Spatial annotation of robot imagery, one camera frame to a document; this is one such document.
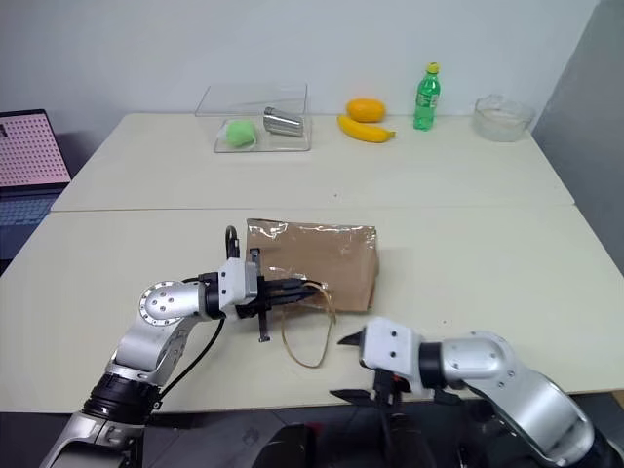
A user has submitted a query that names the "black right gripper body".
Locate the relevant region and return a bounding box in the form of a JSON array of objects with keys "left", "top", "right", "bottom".
[{"left": 371, "top": 368, "right": 413, "bottom": 409}]

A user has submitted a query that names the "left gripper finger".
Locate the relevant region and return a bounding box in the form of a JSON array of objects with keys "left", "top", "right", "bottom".
[
  {"left": 266, "top": 277, "right": 313, "bottom": 294},
  {"left": 266, "top": 290, "right": 320, "bottom": 310}
]

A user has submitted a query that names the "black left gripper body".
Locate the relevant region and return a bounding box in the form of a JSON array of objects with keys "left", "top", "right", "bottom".
[{"left": 236, "top": 248, "right": 271, "bottom": 344}]

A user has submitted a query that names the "brown paper bag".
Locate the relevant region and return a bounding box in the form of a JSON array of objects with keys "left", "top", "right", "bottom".
[{"left": 245, "top": 217, "right": 383, "bottom": 369}]

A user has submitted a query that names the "green round ball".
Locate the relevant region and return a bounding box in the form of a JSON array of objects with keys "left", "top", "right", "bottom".
[{"left": 223, "top": 119, "right": 258, "bottom": 150}]

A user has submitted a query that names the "clear plastic box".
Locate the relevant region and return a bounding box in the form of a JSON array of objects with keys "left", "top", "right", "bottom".
[{"left": 194, "top": 83, "right": 314, "bottom": 155}]

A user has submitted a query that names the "silver metal cup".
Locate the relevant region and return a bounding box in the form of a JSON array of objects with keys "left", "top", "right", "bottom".
[{"left": 262, "top": 106, "right": 305, "bottom": 139}]

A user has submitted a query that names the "yellow banana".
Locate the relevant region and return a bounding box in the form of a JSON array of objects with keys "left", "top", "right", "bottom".
[{"left": 336, "top": 114, "right": 398, "bottom": 144}]

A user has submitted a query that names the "orange mango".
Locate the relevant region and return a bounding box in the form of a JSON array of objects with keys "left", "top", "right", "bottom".
[{"left": 345, "top": 97, "right": 387, "bottom": 124}]

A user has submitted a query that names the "green plastic bottle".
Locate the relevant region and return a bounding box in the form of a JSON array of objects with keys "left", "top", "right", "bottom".
[{"left": 412, "top": 61, "right": 443, "bottom": 132}]

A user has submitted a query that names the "blue grid crate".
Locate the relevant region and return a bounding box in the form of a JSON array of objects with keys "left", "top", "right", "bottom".
[{"left": 0, "top": 181, "right": 70, "bottom": 260}]

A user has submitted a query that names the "clear glass bowl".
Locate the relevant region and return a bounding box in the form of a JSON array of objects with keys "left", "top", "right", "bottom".
[{"left": 472, "top": 93, "right": 536, "bottom": 143}]

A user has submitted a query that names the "pink pegboard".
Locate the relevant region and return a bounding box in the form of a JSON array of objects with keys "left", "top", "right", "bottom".
[{"left": 0, "top": 109, "right": 73, "bottom": 189}]

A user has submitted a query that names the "grey partition panel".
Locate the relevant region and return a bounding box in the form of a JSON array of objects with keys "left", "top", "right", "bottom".
[{"left": 530, "top": 0, "right": 624, "bottom": 287}]

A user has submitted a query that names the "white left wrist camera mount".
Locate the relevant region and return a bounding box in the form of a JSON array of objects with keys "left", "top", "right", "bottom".
[{"left": 216, "top": 257, "right": 259, "bottom": 321}]

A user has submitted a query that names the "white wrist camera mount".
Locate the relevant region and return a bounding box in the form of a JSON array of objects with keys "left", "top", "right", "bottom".
[
  {"left": 216, "top": 257, "right": 259, "bottom": 321},
  {"left": 358, "top": 317, "right": 426, "bottom": 392}
]

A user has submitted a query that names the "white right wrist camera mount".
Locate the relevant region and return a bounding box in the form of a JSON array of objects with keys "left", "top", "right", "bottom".
[{"left": 358, "top": 317, "right": 426, "bottom": 392}]

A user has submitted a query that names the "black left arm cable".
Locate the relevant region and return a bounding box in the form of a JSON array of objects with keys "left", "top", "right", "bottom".
[{"left": 149, "top": 225, "right": 242, "bottom": 411}]

